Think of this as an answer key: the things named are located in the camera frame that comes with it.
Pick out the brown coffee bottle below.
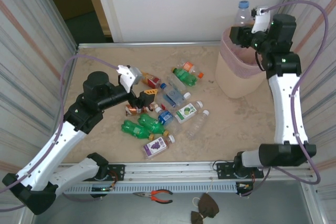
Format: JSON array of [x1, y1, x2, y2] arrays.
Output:
[[124, 103, 156, 117]]

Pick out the tea bottle red gold label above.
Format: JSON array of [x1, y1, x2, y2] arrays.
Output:
[[140, 71, 162, 89]]

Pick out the clear bottle blue cap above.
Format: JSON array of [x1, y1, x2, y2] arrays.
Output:
[[156, 97, 169, 111]]

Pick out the green soda bottle yellow cap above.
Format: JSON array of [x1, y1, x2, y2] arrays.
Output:
[[171, 67, 200, 88], [137, 113, 170, 137], [120, 120, 155, 141]]

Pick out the blue label bottle white cap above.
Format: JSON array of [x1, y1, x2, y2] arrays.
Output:
[[154, 106, 183, 135]]

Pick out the clear square bottle white cap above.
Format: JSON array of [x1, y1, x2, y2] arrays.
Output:
[[166, 73, 192, 99]]

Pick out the lime label bottle white cap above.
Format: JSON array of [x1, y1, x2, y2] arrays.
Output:
[[174, 100, 204, 124]]

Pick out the purple grape label bottle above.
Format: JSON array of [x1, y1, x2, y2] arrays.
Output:
[[142, 134, 176, 161]]

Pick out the clear bottle light-blue label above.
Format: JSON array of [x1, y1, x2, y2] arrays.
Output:
[[233, 0, 255, 29]]

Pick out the plain clear bottle white cap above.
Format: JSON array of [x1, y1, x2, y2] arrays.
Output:
[[185, 109, 211, 140]]

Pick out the pink mesh bin liner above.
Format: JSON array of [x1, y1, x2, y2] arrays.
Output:
[[219, 26, 268, 80]]

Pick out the beige plastic bin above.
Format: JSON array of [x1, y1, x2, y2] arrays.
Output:
[[215, 26, 268, 99]]

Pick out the small circuit board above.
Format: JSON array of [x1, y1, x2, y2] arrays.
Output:
[[90, 186, 116, 193], [235, 181, 255, 191]]

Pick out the large brown cloth pouch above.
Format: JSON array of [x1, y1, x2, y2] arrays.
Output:
[[197, 192, 220, 219]]

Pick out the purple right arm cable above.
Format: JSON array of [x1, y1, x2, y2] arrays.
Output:
[[240, 0, 331, 198]]

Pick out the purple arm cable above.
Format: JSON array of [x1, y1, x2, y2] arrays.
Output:
[[0, 54, 120, 213], [240, 0, 331, 198]]

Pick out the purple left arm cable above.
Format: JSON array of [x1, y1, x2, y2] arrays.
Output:
[[0, 54, 120, 213]]

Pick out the aluminium back rail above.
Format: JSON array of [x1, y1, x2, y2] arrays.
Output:
[[77, 41, 222, 49]]

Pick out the aluminium rail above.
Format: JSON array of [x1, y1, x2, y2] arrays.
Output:
[[77, 41, 222, 49], [28, 161, 314, 184]]

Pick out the aluminium front rail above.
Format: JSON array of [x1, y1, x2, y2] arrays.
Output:
[[28, 161, 314, 184]]

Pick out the grey slotted cable duct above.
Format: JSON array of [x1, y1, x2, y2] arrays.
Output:
[[38, 183, 238, 195]]

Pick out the orange handled pliers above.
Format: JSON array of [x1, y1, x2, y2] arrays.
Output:
[[132, 189, 174, 204]]

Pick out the white string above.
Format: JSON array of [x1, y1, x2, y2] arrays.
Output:
[[192, 177, 214, 208]]

